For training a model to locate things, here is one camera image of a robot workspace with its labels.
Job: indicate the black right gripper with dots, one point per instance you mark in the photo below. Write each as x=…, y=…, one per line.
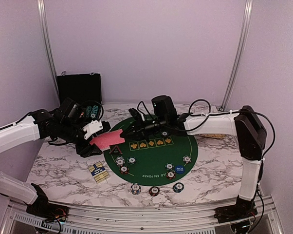
x=138, y=127

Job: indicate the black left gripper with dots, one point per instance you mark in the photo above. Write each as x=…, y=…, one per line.
x=85, y=150

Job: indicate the red backed card deck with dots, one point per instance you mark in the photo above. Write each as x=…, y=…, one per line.
x=105, y=140

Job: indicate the teal 50 chips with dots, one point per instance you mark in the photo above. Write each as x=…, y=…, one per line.
x=131, y=160

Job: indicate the blue tan chips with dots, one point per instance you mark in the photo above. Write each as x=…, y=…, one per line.
x=120, y=161

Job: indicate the brown 100 chips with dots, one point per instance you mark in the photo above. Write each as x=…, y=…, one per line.
x=124, y=169

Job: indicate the blue tan 10 chip stack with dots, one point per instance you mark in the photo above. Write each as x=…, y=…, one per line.
x=135, y=188

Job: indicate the blue white chip mat edge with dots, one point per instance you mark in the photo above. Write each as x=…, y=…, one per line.
x=187, y=159

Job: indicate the blue small blind button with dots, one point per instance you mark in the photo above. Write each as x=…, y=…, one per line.
x=179, y=169

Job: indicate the brown 100 chip stack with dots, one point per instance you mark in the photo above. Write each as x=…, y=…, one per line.
x=154, y=191

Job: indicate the teal 50 chip stack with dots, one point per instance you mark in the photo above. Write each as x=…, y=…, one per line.
x=178, y=187

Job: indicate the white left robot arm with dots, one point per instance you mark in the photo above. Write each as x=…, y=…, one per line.
x=67, y=122

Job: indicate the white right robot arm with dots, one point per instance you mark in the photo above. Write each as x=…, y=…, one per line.
x=244, y=124

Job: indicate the blue texas holdem card box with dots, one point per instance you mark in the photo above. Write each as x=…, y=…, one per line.
x=98, y=172

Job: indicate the teal 50 chip row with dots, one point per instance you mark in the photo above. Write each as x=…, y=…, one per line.
x=94, y=112

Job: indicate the black triangular all-in marker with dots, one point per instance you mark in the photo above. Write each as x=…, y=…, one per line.
x=115, y=150

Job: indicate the dark green chip row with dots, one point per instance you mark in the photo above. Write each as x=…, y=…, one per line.
x=88, y=111

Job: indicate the green round poker mat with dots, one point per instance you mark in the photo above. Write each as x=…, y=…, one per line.
x=152, y=156

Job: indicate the black poker chip case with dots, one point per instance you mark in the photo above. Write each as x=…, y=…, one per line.
x=85, y=89

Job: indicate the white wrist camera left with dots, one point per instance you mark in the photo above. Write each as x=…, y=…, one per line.
x=92, y=128

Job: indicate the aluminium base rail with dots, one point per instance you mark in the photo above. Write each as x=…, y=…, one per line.
x=188, y=219

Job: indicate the right aluminium frame post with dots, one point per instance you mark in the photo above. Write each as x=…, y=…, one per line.
x=240, y=49

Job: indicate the aluminium frame post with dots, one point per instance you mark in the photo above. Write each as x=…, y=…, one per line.
x=46, y=37
x=240, y=49

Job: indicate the left aluminium frame post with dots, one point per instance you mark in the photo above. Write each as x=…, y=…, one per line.
x=46, y=37

